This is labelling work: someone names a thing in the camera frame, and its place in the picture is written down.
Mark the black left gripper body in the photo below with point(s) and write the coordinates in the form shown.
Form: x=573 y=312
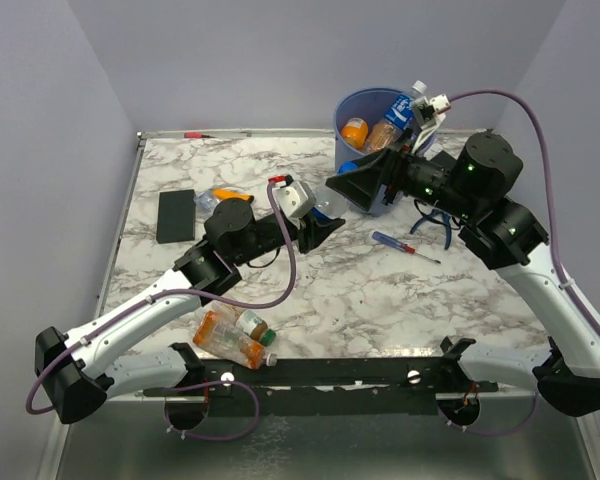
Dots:
x=304 y=234

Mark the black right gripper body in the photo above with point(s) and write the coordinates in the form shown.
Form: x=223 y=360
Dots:
x=417 y=177

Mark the Pepsi bottle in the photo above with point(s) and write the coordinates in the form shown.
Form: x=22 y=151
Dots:
x=329 y=204

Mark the small orange juice bottle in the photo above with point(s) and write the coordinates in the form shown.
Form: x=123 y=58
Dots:
x=382 y=135

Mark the blue label water bottle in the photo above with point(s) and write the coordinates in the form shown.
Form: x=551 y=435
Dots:
x=399 y=114

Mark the green cap bottle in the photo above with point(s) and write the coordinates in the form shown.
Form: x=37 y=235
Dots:
x=249 y=322

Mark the orange bottle white cap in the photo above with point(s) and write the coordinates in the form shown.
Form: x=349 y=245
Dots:
x=224 y=340

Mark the orange bottle front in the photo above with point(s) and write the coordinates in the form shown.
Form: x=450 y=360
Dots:
x=354 y=132

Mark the small clear crushed bottle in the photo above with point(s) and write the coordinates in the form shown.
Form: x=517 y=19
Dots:
x=206 y=201

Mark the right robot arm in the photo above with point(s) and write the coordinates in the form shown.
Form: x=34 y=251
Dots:
x=510 y=241

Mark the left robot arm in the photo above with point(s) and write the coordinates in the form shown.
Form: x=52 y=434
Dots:
x=78 y=371

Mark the blue plastic bin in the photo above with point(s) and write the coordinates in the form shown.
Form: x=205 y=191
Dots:
x=371 y=119

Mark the black box right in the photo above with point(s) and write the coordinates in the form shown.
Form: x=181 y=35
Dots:
x=443 y=160

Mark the black box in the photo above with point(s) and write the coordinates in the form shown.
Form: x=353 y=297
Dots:
x=443 y=160
x=176 y=216

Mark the orange utility knife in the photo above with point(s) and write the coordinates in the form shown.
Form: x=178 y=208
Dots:
x=224 y=194

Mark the black box left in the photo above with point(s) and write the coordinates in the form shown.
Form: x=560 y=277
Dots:
x=176 y=216

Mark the red marker pen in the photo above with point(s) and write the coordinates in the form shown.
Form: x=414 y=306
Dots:
x=197 y=135

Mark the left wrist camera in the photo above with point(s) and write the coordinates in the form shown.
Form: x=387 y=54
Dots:
x=294 y=198

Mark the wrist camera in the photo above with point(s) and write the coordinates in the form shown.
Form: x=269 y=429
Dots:
x=428 y=116
x=294 y=198

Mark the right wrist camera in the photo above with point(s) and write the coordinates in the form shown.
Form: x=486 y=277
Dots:
x=428 y=116

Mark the blue handled pliers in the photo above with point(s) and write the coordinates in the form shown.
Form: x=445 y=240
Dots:
x=437 y=217

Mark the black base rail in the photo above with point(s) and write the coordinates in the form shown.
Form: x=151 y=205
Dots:
x=292 y=387

